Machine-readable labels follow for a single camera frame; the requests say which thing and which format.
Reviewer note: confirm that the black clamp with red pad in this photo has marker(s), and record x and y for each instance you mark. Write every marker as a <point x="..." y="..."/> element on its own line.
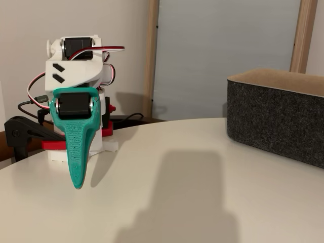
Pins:
<point x="107" y="111"/>
<point x="17" y="129"/>

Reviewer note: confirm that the teal gripper black servo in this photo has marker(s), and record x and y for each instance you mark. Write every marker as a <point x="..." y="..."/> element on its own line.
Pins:
<point x="74" y="105"/>

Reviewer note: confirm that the light wooden shelf post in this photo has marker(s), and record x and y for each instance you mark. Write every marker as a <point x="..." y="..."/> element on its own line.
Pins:
<point x="302" y="38"/>
<point x="151" y="50"/>

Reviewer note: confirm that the dark grey felt basket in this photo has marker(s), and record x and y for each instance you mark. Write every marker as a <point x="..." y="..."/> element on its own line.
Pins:
<point x="265" y="119"/>

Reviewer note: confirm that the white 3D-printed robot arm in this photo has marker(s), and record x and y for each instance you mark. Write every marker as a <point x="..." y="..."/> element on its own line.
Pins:
<point x="73" y="73"/>

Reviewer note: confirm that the grey shelf back panel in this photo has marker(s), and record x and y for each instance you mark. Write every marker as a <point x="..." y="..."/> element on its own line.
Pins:
<point x="215" y="50"/>

